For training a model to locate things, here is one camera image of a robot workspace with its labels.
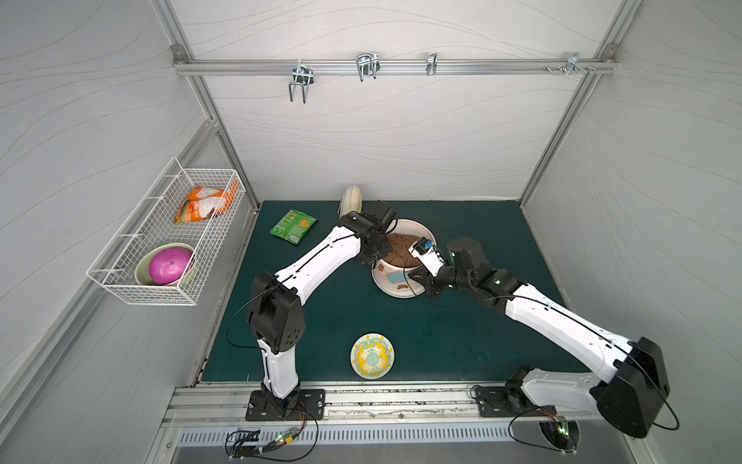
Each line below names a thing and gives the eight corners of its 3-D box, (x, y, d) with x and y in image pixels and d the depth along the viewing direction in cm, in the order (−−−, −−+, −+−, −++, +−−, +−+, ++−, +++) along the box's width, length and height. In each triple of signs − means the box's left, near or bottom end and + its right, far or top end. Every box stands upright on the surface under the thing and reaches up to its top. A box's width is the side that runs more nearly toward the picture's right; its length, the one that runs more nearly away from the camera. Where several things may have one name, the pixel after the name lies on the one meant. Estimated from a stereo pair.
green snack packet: (272, 233, 112) (270, 228, 110) (291, 213, 120) (290, 208, 117) (297, 244, 109) (295, 239, 106) (315, 222, 116) (314, 217, 114)
